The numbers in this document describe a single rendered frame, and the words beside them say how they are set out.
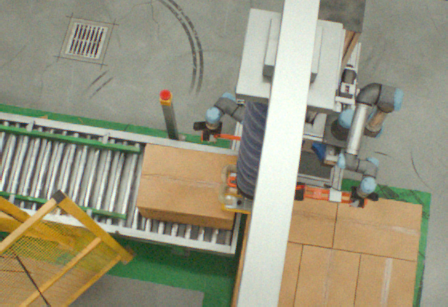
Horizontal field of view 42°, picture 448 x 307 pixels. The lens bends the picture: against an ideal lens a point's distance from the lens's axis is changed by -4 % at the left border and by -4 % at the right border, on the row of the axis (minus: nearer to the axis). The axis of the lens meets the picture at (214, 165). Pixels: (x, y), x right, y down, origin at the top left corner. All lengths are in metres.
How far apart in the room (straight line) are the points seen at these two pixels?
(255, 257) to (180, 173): 2.25
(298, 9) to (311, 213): 2.54
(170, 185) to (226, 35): 1.81
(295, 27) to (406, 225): 2.74
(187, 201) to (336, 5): 1.50
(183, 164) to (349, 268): 1.31
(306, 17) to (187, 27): 3.47
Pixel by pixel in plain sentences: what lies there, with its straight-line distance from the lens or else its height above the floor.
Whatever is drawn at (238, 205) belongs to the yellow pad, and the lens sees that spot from 3.55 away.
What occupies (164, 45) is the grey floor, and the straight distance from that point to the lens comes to 5.12.
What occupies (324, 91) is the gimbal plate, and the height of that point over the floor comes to 2.88.
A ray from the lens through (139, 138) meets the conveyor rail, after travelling 4.21.
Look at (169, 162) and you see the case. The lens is 3.77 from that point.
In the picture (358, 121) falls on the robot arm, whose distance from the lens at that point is 3.23.
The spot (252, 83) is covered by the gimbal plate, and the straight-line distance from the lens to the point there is 1.85.
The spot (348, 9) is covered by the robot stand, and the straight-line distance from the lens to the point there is 3.00.
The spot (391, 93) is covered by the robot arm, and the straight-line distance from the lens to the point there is 3.25.
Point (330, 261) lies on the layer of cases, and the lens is 4.13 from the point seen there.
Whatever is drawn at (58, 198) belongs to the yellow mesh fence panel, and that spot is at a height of 2.10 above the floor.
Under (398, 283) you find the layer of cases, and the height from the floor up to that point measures 0.54.
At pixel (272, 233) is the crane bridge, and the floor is 3.05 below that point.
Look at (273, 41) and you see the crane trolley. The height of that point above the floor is 2.96.
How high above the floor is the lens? 4.58
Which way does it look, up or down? 75 degrees down
